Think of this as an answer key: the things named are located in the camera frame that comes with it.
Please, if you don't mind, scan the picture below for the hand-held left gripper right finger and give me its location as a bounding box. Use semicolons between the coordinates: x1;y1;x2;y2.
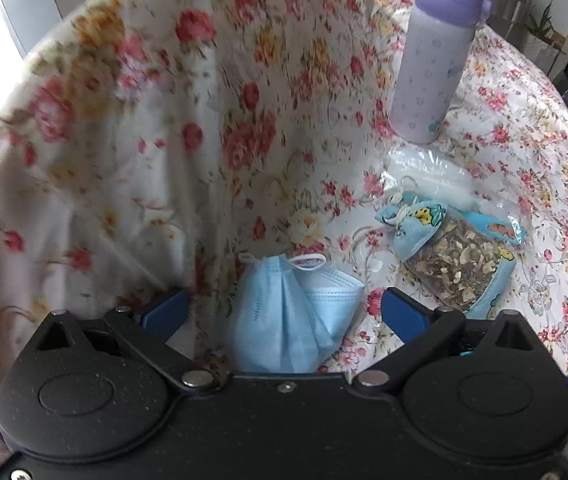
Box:
354;287;540;391

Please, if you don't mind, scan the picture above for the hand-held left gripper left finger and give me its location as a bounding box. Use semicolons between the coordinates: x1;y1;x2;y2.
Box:
31;287;225;391

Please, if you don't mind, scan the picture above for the light blue face mask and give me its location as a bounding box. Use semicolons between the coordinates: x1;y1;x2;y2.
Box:
224;252;365;375

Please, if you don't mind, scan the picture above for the clear plastic packet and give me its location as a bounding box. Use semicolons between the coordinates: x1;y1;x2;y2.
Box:
384;147;522;233

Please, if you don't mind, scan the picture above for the floral blanket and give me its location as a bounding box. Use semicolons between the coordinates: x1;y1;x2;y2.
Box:
0;0;568;461

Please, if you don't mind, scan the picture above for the purple water bottle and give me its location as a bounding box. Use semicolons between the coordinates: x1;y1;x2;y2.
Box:
388;0;494;145

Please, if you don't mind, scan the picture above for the blue drawstring herb sachet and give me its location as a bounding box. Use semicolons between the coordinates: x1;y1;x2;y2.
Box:
375;191;529;320

